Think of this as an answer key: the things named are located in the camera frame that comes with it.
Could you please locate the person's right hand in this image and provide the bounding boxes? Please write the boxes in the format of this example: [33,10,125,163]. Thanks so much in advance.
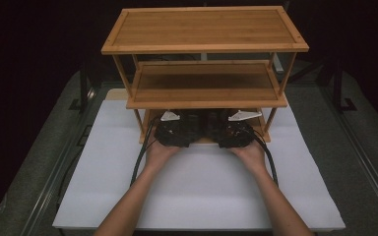
[228,140,268,177]

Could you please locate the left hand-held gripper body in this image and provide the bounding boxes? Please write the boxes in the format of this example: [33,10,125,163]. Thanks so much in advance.
[154,110,201,148]

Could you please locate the person's left hand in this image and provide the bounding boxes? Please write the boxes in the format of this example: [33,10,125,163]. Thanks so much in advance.
[144,137,182,175]

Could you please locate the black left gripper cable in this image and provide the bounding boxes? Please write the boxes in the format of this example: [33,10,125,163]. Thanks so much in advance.
[130,117,160,189]

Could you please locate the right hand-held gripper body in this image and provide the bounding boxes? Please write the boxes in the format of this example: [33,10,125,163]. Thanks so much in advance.
[209,109,264,149]

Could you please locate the black metal stand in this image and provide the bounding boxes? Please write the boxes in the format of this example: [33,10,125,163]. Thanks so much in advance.
[332,61,358,115]
[68,61,95,115]

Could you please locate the black leather shoe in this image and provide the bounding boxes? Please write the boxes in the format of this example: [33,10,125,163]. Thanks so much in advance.
[206,109,232,132]
[178,109,208,132]

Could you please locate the wooden three-tier shoe rack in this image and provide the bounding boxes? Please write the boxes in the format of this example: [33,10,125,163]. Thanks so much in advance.
[100,5,310,145]

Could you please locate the white table sheet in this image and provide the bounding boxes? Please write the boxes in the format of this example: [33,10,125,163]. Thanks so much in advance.
[52,97,347,231]

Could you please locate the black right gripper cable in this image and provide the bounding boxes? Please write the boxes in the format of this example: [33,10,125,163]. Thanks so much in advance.
[251,130,280,189]

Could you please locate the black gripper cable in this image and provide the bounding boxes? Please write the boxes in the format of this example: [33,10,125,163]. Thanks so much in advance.
[251,130,280,189]
[130,117,160,189]

